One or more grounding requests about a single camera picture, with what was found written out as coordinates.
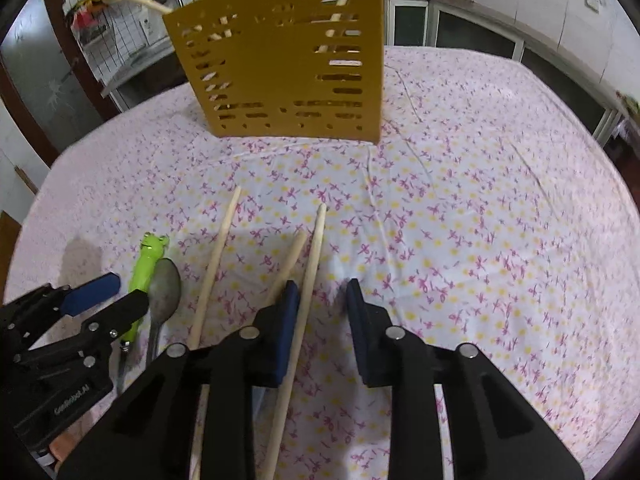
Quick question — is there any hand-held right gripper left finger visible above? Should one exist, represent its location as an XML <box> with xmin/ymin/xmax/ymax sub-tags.
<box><xmin>57</xmin><ymin>280</ymin><xmax>301</xmax><ymax>480</ymax></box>

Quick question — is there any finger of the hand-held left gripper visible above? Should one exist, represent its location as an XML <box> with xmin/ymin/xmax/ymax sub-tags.
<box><xmin>15</xmin><ymin>291</ymin><xmax>150</xmax><ymax>376</ymax></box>
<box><xmin>0</xmin><ymin>273</ymin><xmax>121</xmax><ymax>336</ymax></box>

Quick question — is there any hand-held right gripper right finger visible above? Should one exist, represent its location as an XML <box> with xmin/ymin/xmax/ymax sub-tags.
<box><xmin>346</xmin><ymin>278</ymin><xmax>586</xmax><ymax>480</ymax></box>

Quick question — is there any metal spoon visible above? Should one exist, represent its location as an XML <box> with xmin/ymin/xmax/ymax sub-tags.
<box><xmin>146</xmin><ymin>258</ymin><xmax>182</xmax><ymax>363</ymax></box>

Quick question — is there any green handled metal fork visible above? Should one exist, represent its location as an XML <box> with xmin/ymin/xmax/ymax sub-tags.
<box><xmin>116</xmin><ymin>232</ymin><xmax>171</xmax><ymax>393</ymax></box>

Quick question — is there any yellow slotted utensil holder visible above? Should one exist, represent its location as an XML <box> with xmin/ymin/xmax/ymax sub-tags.
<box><xmin>162</xmin><ymin>0</ymin><xmax>386</xmax><ymax>146</ymax></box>

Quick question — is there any floral tablecloth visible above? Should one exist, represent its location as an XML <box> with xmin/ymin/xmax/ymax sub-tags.
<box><xmin>5</xmin><ymin>45</ymin><xmax>636</xmax><ymax>480</ymax></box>

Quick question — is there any brown frosted glass door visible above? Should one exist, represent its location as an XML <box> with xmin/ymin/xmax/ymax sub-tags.
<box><xmin>0</xmin><ymin>0</ymin><xmax>108</xmax><ymax>166</ymax></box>

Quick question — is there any steel sink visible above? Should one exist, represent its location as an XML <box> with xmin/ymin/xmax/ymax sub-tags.
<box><xmin>100</xmin><ymin>45</ymin><xmax>173</xmax><ymax>99</ymax></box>

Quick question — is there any kitchen counter cabinet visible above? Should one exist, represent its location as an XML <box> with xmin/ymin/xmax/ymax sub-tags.
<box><xmin>385</xmin><ymin>0</ymin><xmax>623</xmax><ymax>141</ymax></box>

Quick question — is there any trash bin with bag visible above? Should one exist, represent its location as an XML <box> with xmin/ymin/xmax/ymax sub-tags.
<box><xmin>605</xmin><ymin>119</ymin><xmax>640</xmax><ymax>161</ymax></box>

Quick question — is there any wire grid with bags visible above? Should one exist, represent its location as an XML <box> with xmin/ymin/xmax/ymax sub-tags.
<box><xmin>62</xmin><ymin>0</ymin><xmax>156</xmax><ymax>86</ymax></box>

